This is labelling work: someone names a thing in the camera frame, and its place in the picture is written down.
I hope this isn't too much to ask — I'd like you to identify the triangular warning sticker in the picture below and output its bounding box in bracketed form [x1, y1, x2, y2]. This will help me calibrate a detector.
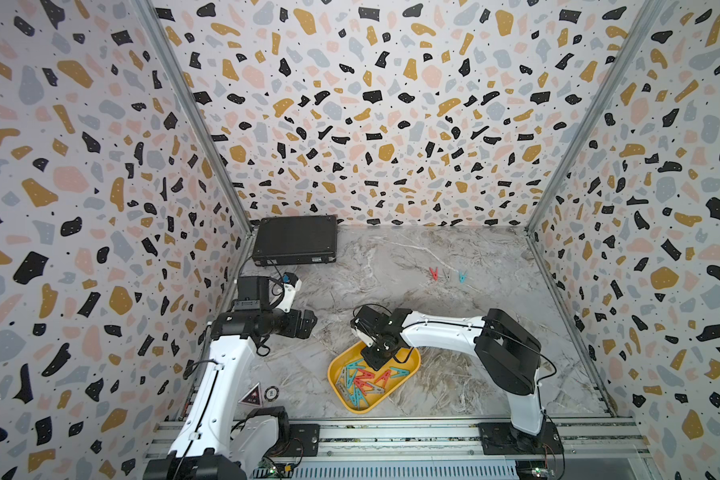
[239, 384, 262, 407]

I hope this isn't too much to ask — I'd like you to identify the yellow plastic storage box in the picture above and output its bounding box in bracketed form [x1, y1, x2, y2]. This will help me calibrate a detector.
[327, 341, 421, 414]

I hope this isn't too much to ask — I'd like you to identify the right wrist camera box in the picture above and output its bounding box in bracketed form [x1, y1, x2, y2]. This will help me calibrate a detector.
[350, 303, 392, 346]

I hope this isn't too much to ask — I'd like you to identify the right aluminium corner post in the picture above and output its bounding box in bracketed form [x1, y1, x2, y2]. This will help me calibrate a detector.
[525, 0, 665, 240]

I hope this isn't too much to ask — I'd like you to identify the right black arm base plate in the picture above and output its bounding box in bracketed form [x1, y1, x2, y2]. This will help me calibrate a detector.
[477, 420, 563, 456]

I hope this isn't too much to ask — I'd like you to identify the round black sticker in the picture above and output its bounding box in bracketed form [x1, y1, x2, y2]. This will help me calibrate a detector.
[264, 386, 279, 402]

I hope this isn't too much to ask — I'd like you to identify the left aluminium corner post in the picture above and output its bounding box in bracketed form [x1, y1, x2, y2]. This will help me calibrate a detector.
[131, 0, 253, 237]

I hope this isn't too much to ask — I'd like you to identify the red clothespin in box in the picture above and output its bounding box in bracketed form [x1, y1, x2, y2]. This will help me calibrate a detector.
[352, 369, 376, 389]

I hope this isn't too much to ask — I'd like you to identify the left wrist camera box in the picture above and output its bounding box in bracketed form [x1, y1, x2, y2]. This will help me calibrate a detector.
[272, 272, 302, 313]

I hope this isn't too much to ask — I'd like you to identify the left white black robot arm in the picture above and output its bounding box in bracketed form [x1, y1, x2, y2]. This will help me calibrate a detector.
[144, 301, 317, 479]

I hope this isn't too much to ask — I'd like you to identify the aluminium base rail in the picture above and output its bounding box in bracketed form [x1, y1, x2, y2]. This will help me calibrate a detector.
[155, 415, 652, 480]

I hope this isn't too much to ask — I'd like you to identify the aluminium corner post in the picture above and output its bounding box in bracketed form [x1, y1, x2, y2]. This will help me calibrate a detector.
[131, 0, 253, 237]
[525, 0, 665, 240]

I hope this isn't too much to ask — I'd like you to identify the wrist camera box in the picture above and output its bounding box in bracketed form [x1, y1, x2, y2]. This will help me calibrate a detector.
[272, 272, 302, 313]
[350, 303, 392, 346]

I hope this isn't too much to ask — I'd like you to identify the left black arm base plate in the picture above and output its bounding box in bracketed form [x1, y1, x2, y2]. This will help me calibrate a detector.
[266, 423, 320, 459]

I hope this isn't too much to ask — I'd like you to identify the black flat case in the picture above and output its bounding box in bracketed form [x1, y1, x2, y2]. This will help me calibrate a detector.
[252, 215, 338, 267]

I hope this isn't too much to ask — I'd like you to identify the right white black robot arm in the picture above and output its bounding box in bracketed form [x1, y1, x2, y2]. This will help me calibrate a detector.
[350, 306, 546, 448]

